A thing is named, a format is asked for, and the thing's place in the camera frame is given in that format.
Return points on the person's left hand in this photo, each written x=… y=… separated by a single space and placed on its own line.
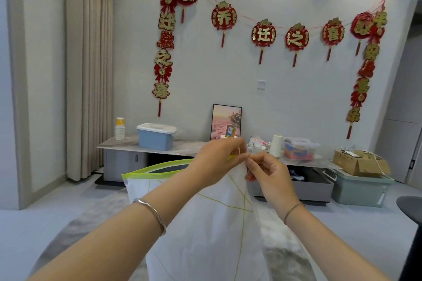
x=212 y=162

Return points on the person's right hand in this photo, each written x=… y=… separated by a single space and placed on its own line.
x=275 y=182

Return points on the person's right thumb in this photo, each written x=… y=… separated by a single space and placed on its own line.
x=260 y=158

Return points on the person's left thumb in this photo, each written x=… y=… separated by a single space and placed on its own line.
x=240 y=158

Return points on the white bag with green zipper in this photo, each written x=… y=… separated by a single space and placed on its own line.
x=204 y=234

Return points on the person's right forearm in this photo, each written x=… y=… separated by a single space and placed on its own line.
x=329 y=244

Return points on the person's left forearm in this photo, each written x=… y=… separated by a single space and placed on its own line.
x=118 y=234

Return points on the clear plastic bag of items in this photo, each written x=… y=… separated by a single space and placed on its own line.
x=258 y=144

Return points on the white cylindrical roll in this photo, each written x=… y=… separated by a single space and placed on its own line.
x=276 y=146

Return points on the small colourful card box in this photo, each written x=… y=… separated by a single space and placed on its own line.
x=230 y=131

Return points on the clear plastic storage box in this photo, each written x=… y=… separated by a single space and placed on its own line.
x=300 y=149

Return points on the black framed pink picture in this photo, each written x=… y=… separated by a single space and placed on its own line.
x=221 y=121

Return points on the blue storage box white lid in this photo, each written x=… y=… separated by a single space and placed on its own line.
x=155 y=139

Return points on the grey marbled rug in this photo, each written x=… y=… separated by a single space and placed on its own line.
x=283 y=248

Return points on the brown cardboard box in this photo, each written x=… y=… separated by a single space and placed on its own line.
x=357 y=163

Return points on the pale green storage bin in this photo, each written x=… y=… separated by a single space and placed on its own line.
x=356 y=190

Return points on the low grey media cabinet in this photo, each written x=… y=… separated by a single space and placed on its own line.
x=132 y=159

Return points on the stack of paper cups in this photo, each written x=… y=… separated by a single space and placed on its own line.
x=119 y=131

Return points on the red gold vertical hanging banner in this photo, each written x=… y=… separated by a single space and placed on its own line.
x=367 y=70
x=166 y=20

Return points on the white door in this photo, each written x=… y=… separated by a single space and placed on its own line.
x=400 y=109

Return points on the black round stool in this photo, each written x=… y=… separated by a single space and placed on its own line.
x=412 y=211

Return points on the beige curtain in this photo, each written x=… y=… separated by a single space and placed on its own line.
x=89 y=70

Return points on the white wall switch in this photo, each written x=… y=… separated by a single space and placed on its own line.
x=261 y=85

